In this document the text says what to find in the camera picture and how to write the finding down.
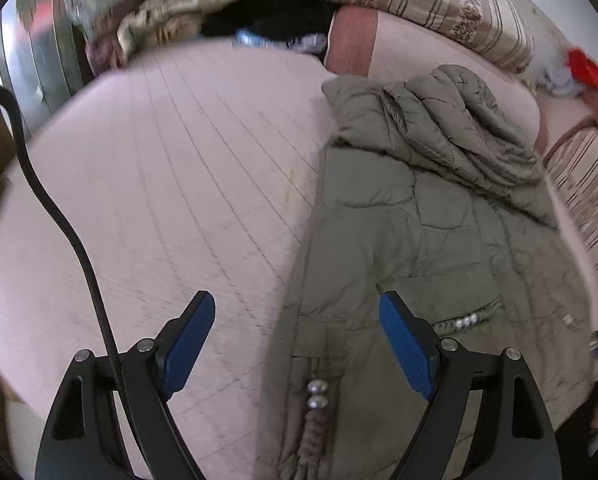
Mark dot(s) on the beige brown floral cloth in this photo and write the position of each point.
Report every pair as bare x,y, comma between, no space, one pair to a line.
169,12

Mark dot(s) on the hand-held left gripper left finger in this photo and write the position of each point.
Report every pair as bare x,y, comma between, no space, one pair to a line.
189,340

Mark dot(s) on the pink pillow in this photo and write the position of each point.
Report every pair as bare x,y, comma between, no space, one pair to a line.
379,45

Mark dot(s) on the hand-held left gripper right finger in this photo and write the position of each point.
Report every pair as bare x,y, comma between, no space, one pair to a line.
406,345

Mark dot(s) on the blue grey cloth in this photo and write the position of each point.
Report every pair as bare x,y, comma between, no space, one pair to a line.
279,41

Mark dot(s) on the grey-brown quilted hooded jacket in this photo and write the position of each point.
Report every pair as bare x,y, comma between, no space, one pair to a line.
379,240

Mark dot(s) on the patterned glass door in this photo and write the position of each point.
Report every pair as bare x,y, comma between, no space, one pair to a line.
34,45

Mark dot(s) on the black clothes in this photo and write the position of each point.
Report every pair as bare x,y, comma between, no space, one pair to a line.
274,10

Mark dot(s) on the pink quilted bed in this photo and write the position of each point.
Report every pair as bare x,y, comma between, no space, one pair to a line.
169,175

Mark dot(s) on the striped cushioned chair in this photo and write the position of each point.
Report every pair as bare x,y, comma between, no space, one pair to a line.
586,175

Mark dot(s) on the light grey cloth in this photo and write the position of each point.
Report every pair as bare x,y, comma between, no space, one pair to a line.
561,79

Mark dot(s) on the red cloth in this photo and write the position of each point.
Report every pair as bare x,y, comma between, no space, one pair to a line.
585,66

